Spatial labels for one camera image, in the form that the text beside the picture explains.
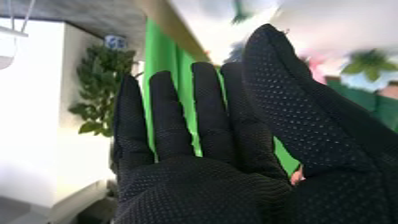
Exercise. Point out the green leafy plant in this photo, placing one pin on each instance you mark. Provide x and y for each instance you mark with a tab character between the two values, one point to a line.
100	86

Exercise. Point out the green sprig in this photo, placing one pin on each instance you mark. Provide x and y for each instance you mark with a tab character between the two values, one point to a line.
370	65

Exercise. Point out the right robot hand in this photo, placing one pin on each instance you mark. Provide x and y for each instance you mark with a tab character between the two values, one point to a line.
237	186

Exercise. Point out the pink flower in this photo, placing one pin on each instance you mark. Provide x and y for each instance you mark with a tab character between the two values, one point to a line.
317	68

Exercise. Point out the white sheet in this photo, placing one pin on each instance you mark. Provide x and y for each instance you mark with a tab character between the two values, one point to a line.
343	26

